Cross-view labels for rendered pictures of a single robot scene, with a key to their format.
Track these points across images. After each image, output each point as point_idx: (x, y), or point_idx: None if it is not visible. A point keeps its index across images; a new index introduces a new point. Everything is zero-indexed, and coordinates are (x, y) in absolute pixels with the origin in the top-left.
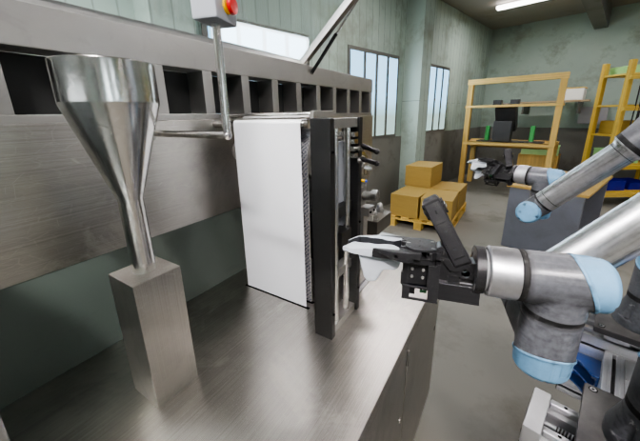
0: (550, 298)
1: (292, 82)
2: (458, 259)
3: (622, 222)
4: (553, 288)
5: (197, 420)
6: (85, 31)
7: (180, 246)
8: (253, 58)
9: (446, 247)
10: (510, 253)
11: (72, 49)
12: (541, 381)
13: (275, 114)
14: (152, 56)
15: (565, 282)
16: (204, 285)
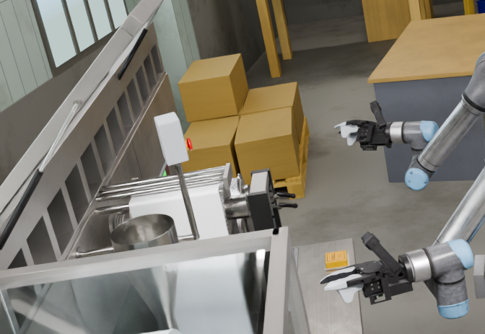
0: (444, 270)
1: (112, 107)
2: (395, 267)
3: (468, 208)
4: (444, 265)
5: None
6: (40, 191)
7: None
8: (91, 112)
9: (385, 263)
10: (419, 254)
11: (42, 211)
12: (456, 318)
13: (179, 187)
14: (60, 178)
15: (448, 260)
16: None
